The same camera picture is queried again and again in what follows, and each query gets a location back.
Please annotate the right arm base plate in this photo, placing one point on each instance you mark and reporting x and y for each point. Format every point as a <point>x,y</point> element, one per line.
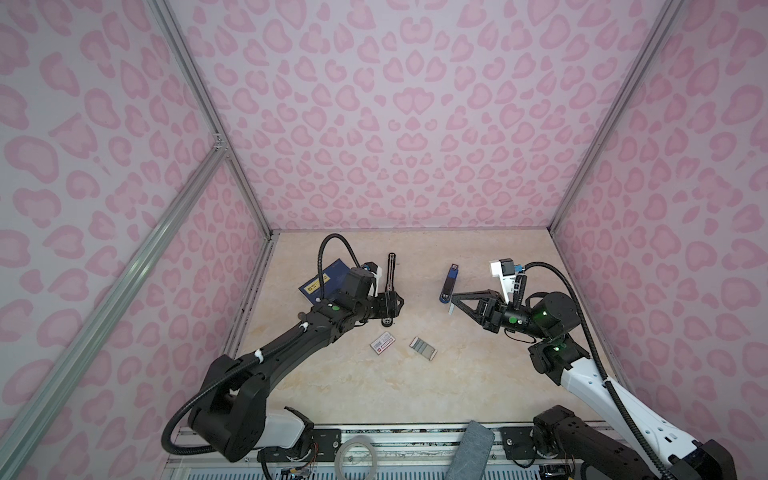
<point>518,444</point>

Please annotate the clear tape roll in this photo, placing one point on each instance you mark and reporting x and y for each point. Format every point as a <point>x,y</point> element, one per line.
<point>357,449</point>

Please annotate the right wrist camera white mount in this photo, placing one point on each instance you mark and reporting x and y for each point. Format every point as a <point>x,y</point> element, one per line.
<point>512,279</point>

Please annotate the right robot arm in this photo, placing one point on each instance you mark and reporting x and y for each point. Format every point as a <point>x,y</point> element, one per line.
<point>656,449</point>

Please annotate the silver staple tray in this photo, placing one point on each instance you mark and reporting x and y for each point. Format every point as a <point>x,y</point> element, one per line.
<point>423,348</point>

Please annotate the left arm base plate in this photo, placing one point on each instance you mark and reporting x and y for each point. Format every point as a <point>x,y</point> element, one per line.
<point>320,445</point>

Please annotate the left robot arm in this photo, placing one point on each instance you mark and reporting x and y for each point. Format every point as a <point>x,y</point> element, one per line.
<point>230,411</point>

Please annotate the red white staple box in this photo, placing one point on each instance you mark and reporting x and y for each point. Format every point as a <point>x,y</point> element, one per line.
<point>382,343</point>

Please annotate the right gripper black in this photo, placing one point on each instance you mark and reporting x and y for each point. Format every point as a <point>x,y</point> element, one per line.
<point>494,314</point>

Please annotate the grey cloth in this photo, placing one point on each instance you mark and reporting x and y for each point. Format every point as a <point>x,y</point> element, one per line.
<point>471,457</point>

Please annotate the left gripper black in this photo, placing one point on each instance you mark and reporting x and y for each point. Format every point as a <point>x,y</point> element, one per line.
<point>395,307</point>

